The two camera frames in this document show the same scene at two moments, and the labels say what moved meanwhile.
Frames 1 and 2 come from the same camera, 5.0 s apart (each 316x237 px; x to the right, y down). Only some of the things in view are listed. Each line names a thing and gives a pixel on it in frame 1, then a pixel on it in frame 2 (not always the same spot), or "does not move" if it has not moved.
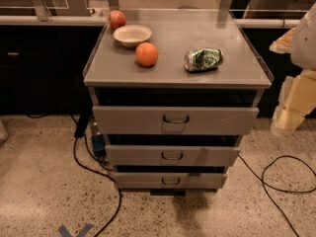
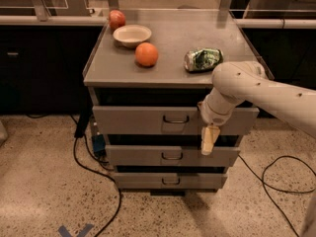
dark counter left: (41, 68) does not move
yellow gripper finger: (296, 100) -> (215, 111)
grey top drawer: (173, 120) does not move
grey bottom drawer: (138, 180) does not move
